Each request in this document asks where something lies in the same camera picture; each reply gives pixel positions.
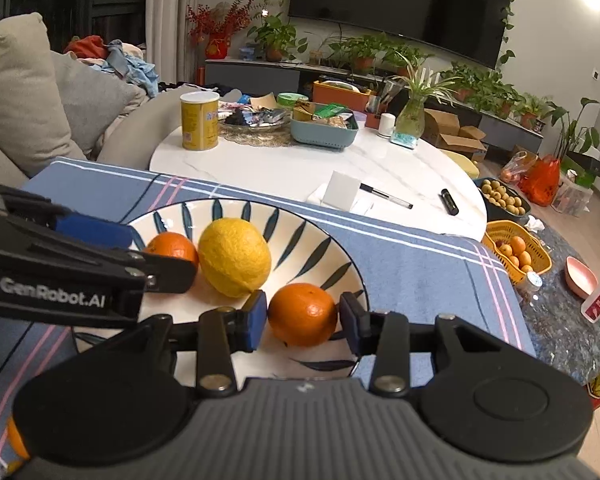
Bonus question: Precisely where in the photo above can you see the white curtain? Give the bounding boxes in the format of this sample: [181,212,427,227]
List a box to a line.
[145,0,202,86]

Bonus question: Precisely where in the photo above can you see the glass dish of snack packets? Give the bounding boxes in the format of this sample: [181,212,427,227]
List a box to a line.
[219,104,291,133]

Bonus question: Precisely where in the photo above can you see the lace doily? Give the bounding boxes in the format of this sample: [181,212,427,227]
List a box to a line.
[217,122,296,149]

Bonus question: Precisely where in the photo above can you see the blue striped tablecloth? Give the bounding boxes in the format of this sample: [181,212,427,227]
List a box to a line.
[0,156,537,480]

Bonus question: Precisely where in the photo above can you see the open cardboard box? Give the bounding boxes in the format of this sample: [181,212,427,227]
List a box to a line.
[424,108,489,163]

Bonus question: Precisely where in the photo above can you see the orange storage box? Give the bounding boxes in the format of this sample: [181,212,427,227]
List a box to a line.
[312,78,374,113]

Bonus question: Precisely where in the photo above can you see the black bowl of longans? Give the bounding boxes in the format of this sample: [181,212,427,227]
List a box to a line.
[472,177,532,222]

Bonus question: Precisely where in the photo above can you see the green lidded container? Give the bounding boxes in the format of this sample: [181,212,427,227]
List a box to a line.
[277,92,309,111]

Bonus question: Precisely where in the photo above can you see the clear plastic storage box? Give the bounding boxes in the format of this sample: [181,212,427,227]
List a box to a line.
[550,170,594,219]

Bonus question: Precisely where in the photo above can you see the potted green plant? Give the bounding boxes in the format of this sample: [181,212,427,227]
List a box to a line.
[515,92,552,131]
[325,32,396,74]
[480,72,522,119]
[440,62,486,104]
[247,12,309,63]
[395,45,434,79]

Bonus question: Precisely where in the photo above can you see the clear jar white cap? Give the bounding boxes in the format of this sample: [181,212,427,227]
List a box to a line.
[522,272,544,302]

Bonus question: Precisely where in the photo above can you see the spider plant in glass vase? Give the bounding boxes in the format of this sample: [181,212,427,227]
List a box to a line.
[387,60,462,139]

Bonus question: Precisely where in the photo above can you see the red berry branches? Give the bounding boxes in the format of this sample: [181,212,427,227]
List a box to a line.
[186,0,253,45]

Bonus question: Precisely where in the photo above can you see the black and white pen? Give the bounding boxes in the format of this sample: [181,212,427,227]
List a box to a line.
[359,183,414,210]

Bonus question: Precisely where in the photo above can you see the yellow plastic basket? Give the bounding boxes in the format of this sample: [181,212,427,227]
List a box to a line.
[481,220,552,286]

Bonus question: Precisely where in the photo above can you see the beige sofa cushion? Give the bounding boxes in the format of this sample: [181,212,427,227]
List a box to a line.
[0,12,89,179]

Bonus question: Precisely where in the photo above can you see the blue plastic basket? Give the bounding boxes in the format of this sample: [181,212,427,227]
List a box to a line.
[290,105,360,154]

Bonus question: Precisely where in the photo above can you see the tall leafy floor plant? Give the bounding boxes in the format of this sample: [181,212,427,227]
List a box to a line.
[545,97,600,161]

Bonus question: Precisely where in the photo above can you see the orange plastic bag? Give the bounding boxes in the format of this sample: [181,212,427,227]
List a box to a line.
[517,155,562,207]

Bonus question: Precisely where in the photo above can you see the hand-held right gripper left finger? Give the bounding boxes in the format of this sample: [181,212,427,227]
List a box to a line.
[80,290,269,395]

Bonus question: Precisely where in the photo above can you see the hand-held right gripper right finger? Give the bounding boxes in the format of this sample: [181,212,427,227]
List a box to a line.
[336,291,537,396]

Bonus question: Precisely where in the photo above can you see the white plate blue leaf pattern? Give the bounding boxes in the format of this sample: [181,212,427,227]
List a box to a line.
[72,199,371,379]

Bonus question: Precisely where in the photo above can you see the pink bowl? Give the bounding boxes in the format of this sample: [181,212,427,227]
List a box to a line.
[564,256,600,299]

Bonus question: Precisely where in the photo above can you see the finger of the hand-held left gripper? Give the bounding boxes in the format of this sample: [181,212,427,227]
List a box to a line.
[0,230,197,295]
[0,178,134,252]

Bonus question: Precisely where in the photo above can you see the black television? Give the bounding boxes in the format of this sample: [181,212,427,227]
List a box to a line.
[287,0,516,70]

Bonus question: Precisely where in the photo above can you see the pile of clothes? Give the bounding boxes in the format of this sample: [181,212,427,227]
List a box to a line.
[64,35,160,99]

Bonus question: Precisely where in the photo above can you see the yellow can white lid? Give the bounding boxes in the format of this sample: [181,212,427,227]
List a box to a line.
[181,91,221,151]

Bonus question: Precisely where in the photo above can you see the black and green box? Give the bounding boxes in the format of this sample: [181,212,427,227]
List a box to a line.
[562,150,600,189]

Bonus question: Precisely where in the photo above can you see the yellow lemon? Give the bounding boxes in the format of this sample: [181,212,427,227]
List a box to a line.
[198,217,272,298]

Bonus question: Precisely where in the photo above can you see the orange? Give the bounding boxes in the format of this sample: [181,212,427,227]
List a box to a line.
[268,283,339,347]
[6,415,31,461]
[144,232,200,274]

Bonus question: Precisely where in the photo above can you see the grey television cabinet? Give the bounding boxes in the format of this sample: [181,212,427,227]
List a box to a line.
[205,57,545,150]

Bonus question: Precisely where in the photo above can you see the red vase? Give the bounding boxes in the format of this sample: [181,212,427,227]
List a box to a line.
[205,34,229,60]

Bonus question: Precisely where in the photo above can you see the grey sofa cushion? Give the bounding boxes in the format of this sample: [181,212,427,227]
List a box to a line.
[50,50,149,157]

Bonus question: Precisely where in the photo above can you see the clear bag of red fruit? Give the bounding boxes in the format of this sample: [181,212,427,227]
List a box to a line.
[500,151,536,186]

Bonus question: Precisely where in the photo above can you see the beige sofa armrest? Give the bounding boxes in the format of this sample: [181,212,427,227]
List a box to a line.
[95,85,202,171]

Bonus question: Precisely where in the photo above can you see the white card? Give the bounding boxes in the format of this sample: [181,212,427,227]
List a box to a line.
[321,170,361,212]

